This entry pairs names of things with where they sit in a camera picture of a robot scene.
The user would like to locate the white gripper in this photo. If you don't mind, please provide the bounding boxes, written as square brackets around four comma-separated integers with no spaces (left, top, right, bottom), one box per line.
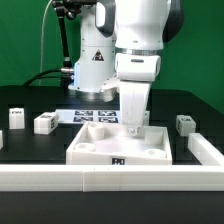
[99,53,162,136]

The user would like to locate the white square tabletop part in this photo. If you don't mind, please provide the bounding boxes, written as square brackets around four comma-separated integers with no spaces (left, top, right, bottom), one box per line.
[66,122,172,165]

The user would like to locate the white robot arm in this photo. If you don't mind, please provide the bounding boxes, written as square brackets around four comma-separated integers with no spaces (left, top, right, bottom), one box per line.
[69,0,184,135]

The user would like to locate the white sheet with tags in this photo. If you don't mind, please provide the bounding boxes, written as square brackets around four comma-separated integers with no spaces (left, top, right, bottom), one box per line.
[56,109,120,124]

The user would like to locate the white obstacle fence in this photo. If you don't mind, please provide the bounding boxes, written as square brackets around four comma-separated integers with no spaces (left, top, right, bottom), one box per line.
[0,132,224,193]

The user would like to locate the black cable bundle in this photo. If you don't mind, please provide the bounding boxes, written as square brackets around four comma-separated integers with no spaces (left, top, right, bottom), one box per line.
[22,67,75,88]

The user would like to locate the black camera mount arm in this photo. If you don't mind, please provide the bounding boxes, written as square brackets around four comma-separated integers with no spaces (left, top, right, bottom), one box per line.
[52,0,96,68]

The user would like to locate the white cable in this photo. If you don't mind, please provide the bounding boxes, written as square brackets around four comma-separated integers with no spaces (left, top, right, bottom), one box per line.
[38,0,54,87]

